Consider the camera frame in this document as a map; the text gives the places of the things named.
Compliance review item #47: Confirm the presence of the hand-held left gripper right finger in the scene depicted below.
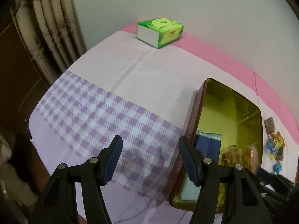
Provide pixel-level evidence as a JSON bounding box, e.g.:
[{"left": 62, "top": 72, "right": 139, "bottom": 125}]
[{"left": 179, "top": 136, "right": 272, "bottom": 224}]

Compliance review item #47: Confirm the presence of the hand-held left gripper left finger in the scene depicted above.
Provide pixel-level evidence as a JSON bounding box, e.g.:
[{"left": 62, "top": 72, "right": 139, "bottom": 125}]
[{"left": 30, "top": 135, "right": 123, "bottom": 224}]

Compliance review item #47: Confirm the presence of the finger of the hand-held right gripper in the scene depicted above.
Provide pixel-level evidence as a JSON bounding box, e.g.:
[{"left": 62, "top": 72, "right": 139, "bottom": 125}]
[{"left": 257, "top": 167, "right": 296, "bottom": 190}]

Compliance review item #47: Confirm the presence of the blue candy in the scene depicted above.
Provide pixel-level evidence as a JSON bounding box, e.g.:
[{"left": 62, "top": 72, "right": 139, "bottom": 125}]
[
  {"left": 266, "top": 135, "right": 278, "bottom": 154},
  {"left": 273, "top": 161, "right": 283, "bottom": 175}
]

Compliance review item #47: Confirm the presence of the grey green snack block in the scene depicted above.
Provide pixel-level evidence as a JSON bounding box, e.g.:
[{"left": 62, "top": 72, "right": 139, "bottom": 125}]
[{"left": 274, "top": 146, "right": 285, "bottom": 161}]

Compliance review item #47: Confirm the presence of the clear packet of orange snack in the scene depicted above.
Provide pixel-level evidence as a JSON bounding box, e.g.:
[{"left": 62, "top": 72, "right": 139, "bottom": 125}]
[{"left": 220, "top": 145, "right": 260, "bottom": 175}]

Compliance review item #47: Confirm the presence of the yellow snack packet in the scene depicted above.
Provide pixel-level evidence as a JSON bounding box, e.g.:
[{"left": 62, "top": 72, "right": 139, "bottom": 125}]
[{"left": 276, "top": 131, "right": 286, "bottom": 148}]

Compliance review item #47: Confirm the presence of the pink grey snack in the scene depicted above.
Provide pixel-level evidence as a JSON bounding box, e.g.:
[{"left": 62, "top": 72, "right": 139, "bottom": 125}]
[{"left": 264, "top": 117, "right": 275, "bottom": 134}]

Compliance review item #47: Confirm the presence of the brown tin box gold inside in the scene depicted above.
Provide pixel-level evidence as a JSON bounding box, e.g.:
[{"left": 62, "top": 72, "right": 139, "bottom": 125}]
[{"left": 169, "top": 77, "right": 262, "bottom": 214}]

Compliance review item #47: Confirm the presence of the pink and purple checked tablecloth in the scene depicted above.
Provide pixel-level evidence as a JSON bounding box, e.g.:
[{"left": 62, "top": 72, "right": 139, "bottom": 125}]
[{"left": 29, "top": 20, "right": 299, "bottom": 224}]

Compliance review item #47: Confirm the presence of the beige cloth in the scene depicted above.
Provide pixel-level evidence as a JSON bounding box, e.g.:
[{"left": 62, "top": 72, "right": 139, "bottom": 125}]
[{"left": 0, "top": 126, "right": 50, "bottom": 206}]

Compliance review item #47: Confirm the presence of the green tissue pack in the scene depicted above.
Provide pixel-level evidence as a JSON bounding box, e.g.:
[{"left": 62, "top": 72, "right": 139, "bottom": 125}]
[{"left": 136, "top": 17, "right": 184, "bottom": 49}]

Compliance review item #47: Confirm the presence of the beige patterned curtain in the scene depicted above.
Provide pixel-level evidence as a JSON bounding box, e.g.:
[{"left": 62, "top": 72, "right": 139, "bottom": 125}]
[{"left": 9, "top": 0, "right": 88, "bottom": 87}]

